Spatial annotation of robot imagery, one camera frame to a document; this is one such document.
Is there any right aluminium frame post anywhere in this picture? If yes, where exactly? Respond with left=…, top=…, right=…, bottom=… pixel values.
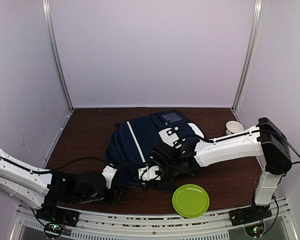
left=232, top=0, right=264, bottom=115

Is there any green plastic plate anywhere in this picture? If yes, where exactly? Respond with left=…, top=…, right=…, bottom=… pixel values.
left=171, top=184, right=210, bottom=219

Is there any aluminium frame post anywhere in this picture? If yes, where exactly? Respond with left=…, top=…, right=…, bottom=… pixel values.
left=232, top=0, right=264, bottom=115
left=42, top=0, right=74, bottom=111

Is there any front aluminium rail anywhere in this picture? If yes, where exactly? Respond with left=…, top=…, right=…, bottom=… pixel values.
left=11, top=197, right=300, bottom=240

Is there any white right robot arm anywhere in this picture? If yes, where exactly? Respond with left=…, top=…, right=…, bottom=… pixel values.
left=148, top=117, right=292, bottom=221

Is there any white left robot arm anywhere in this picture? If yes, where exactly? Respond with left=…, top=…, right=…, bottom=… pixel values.
left=0, top=148, right=129, bottom=222

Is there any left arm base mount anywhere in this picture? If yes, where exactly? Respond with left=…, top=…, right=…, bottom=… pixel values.
left=31, top=208, right=80, bottom=239

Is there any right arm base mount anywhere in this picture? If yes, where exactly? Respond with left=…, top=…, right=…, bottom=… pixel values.
left=229, top=205, right=272, bottom=238

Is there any left aluminium frame post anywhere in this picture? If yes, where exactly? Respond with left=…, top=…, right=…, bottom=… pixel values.
left=42, top=0, right=74, bottom=111

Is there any white and black bowl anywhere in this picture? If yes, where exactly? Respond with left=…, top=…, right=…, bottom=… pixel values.
left=225, top=120, right=244, bottom=135

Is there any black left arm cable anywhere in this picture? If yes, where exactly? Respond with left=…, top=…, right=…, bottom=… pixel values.
left=0, top=156, right=123, bottom=176

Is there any navy blue student backpack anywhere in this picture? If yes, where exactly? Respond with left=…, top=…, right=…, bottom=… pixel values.
left=105, top=110, right=199, bottom=188

